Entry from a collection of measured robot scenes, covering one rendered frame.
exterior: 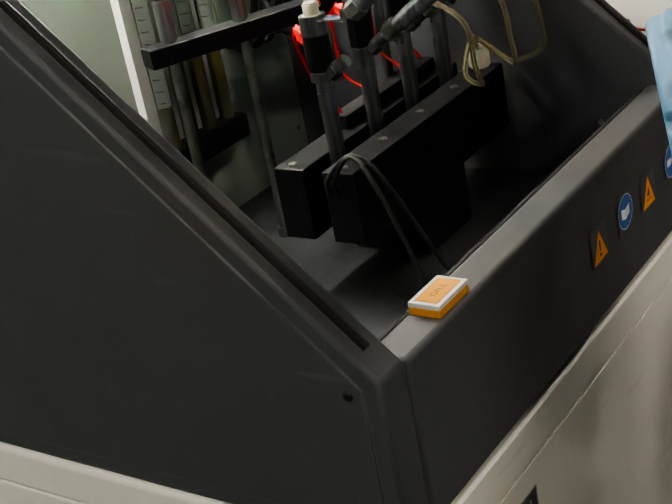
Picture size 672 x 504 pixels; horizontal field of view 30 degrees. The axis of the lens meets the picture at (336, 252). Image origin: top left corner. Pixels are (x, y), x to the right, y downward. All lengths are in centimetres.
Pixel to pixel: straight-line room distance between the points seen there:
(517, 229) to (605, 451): 32
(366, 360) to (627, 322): 49
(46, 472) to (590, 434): 55
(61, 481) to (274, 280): 42
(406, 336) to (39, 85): 35
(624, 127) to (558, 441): 34
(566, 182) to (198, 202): 42
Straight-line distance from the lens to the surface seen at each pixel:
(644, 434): 148
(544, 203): 120
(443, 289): 104
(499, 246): 113
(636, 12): 166
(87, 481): 126
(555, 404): 124
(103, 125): 100
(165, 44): 141
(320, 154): 133
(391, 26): 132
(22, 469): 133
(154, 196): 99
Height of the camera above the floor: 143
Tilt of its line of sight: 24 degrees down
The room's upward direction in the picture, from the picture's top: 11 degrees counter-clockwise
